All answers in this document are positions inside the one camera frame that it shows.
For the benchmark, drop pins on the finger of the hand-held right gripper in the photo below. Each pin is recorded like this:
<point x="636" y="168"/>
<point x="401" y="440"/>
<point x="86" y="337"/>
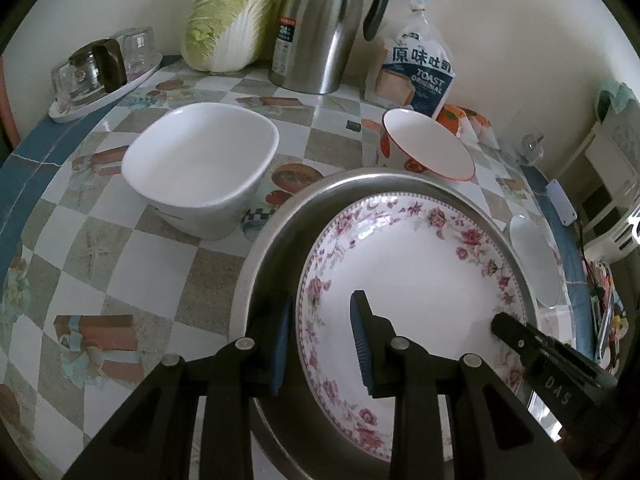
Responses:
<point x="512" y="335"/>

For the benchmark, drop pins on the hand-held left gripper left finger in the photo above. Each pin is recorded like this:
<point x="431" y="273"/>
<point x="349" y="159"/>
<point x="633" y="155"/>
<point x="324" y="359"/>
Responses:
<point x="281" y="345"/>

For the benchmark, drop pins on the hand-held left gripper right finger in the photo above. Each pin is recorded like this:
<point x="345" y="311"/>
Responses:
<point x="361" y="345"/>

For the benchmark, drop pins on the small white patterned bowl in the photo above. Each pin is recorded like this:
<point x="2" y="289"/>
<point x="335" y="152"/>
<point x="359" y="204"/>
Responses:
<point x="537" y="260"/>

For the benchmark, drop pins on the stainless steel basin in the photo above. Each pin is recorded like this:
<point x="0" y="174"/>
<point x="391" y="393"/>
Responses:
<point x="280" y="260"/>

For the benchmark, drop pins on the round pink floral plate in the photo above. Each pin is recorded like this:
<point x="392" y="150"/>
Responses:
<point x="425" y="285"/>

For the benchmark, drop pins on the large red floral bowl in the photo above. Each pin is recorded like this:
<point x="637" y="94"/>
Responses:
<point x="425" y="145"/>

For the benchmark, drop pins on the colourful clutter pile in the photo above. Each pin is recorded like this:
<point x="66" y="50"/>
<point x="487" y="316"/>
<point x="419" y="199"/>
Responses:
<point x="605" y="310"/>

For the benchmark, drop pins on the clear glass mug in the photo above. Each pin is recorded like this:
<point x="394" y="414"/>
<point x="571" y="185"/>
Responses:
<point x="530" y="146"/>

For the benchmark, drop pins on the white chair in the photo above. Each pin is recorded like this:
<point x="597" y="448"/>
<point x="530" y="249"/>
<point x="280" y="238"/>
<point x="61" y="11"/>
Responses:
<point x="612" y="160"/>

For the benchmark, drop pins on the white square bowl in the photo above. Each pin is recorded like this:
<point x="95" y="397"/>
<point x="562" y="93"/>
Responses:
<point x="200" y="160"/>

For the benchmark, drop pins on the white orange snack packet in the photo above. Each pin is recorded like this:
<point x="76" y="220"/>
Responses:
<point x="480" y="127"/>

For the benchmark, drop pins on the sliced bread bag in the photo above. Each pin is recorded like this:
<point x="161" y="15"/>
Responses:
<point x="415" y="70"/>

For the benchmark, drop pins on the white oval tray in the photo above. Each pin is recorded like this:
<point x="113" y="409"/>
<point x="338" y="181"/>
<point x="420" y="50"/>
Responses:
<point x="135" y="82"/>

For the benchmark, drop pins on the stainless steel thermos jug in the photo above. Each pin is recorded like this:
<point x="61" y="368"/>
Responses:
<point x="320" y="25"/>

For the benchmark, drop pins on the clear glass cup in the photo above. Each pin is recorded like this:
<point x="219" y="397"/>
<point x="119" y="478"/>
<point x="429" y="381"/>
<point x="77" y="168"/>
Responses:
<point x="135" y="50"/>
<point x="59" y="80"/>

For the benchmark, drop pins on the napa cabbage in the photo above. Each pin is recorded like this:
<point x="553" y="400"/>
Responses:
<point x="230" y="15"/>

